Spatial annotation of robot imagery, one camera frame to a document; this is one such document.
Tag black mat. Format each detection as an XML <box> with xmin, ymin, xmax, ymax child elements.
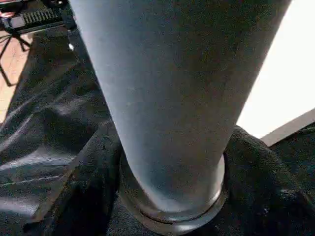
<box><xmin>0</xmin><ymin>24</ymin><xmax>315</xmax><ymax>236</ymax></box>

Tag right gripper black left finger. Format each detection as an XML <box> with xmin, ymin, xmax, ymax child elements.
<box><xmin>23</xmin><ymin>127</ymin><xmax>123</xmax><ymax>236</ymax></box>

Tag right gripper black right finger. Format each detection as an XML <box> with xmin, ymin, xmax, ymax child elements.
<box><xmin>221</xmin><ymin>124</ymin><xmax>315</xmax><ymax>236</ymax></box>

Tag white plastic table leg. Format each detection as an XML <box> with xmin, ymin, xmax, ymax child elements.
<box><xmin>68</xmin><ymin>0</ymin><xmax>293</xmax><ymax>222</ymax></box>

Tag white plastic table top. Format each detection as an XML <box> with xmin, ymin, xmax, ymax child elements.
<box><xmin>119</xmin><ymin>0</ymin><xmax>315</xmax><ymax>233</ymax></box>

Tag black metal table frame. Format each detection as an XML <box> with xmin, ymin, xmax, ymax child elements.
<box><xmin>0</xmin><ymin>33</ymin><xmax>32</xmax><ymax>87</ymax></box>

